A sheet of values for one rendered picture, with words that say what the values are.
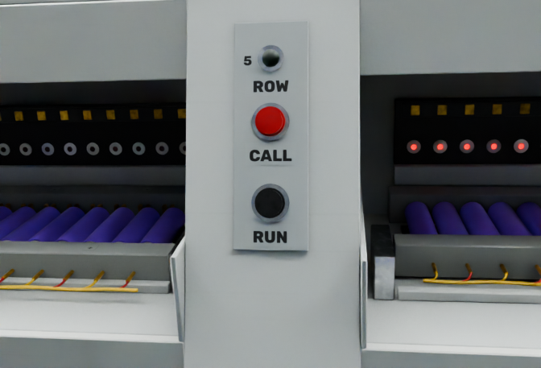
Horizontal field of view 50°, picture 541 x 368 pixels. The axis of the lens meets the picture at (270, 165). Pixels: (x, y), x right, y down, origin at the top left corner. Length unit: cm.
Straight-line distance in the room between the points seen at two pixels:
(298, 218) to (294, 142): 4
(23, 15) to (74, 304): 17
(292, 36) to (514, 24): 12
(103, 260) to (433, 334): 20
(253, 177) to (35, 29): 16
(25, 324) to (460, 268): 26
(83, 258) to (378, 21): 23
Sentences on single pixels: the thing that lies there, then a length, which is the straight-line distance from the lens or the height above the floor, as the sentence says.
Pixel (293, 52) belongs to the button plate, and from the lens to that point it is 31.
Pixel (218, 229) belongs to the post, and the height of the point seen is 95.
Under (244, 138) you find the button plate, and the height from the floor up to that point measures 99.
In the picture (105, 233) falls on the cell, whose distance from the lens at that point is 43.
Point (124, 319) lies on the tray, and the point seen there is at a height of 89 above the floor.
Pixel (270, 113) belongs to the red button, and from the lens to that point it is 31.
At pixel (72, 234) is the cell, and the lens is 44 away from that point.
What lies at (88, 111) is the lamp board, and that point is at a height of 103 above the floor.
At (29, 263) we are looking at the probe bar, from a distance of 41.
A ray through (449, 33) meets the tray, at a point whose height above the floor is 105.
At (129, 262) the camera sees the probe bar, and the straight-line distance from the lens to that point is 38.
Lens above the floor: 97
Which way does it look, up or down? 3 degrees up
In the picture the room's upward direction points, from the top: straight up
